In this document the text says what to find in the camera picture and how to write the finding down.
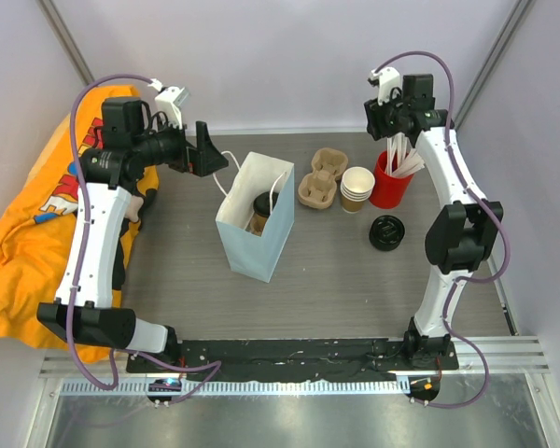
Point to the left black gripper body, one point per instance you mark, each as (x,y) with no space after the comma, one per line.
(178,155)

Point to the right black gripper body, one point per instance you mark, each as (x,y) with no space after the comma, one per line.
(385,119)

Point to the black plastic cup lid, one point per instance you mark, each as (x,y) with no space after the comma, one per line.
(264,204)

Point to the stack of paper cups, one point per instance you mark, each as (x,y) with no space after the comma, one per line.
(356,188)

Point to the single brown paper cup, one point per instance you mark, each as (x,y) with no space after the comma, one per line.
(258,222)

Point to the brown pulp cup carrier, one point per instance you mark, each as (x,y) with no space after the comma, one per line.
(249,229)

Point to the white blue paper bag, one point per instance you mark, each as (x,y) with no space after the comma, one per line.
(248,254)

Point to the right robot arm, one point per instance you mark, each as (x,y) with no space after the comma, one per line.
(463,234)

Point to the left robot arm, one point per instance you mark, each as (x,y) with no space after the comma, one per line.
(83,310)

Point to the wrapped white straws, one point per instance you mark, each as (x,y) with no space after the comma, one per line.
(402,159)

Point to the red straw holder cup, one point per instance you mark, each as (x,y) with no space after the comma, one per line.
(388,191)

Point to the stacked pulp cup carriers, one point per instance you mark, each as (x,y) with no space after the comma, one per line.
(318,189)

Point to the orange printed shirt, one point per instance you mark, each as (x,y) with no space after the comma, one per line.
(37,228)

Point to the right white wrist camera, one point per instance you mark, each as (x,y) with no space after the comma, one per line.
(385,80)

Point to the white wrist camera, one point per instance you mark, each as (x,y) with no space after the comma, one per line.
(170,100)
(385,80)

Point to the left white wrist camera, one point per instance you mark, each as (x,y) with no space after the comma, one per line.
(170,100)

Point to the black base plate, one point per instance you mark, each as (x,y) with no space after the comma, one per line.
(298,361)

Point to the white slotted cable duct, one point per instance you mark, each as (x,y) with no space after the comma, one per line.
(152,386)

